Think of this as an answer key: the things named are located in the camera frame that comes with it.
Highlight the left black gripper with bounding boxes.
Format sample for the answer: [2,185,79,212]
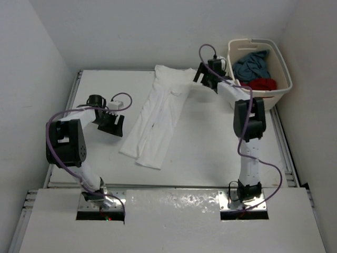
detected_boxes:
[92,110,123,137]

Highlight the white printed t shirt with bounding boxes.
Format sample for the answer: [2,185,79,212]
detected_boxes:
[120,65,196,169]

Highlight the red t shirt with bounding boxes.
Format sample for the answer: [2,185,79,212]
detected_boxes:
[240,78,277,91]

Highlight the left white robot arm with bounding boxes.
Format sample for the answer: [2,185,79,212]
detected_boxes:
[46,94,124,208]

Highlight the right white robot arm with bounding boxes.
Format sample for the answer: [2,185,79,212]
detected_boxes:
[193,59,266,202]

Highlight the blue t shirt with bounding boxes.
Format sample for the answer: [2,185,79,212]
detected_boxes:
[232,50,271,81]

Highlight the cream plastic laundry basket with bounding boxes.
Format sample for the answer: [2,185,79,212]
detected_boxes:
[227,38,293,110]

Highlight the white foreground cover board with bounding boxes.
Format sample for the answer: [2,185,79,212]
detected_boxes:
[20,188,325,252]

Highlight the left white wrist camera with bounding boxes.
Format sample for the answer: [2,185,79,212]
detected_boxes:
[107,100,124,111]

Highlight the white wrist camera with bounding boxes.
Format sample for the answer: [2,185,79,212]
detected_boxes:
[107,100,124,111]
[216,55,227,69]

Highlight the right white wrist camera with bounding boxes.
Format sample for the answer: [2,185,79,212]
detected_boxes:
[216,55,227,69]

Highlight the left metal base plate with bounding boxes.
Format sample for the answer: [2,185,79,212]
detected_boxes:
[78,192,123,211]

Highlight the metal base plate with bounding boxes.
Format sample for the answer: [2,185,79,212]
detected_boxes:
[78,192,123,211]
[218,188,267,212]

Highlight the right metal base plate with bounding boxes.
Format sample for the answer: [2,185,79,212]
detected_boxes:
[218,188,267,212]

